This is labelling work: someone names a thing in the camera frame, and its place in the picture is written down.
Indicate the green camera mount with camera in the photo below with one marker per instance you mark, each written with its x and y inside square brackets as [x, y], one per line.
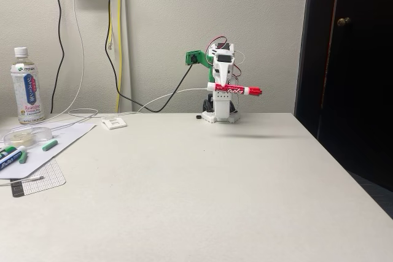
[193, 58]

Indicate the brass door knob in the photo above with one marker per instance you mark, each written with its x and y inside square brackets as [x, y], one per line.
[343, 21]

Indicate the white square adapter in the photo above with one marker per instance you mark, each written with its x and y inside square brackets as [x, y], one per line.
[113, 123]

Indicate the red Expo marker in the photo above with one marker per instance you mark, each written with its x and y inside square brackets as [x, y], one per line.
[239, 90]

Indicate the white wall conduit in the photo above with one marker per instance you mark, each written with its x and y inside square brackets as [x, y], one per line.
[126, 44]

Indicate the green chalk piece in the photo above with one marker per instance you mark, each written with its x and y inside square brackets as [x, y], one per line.
[50, 145]
[23, 157]

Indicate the clear plastic round dish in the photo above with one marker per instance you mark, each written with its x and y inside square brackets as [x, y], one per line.
[40, 133]

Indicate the dark door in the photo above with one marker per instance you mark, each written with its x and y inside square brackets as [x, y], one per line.
[362, 90]

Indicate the blue Expo marker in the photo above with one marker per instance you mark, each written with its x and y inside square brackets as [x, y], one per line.
[10, 160]

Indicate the white paper sheet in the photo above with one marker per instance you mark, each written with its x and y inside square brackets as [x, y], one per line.
[67, 133]

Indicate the green Expo marker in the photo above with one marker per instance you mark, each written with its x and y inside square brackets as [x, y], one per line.
[7, 151]

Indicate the jasmine green tea bottle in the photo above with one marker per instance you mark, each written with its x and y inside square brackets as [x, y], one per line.
[27, 90]

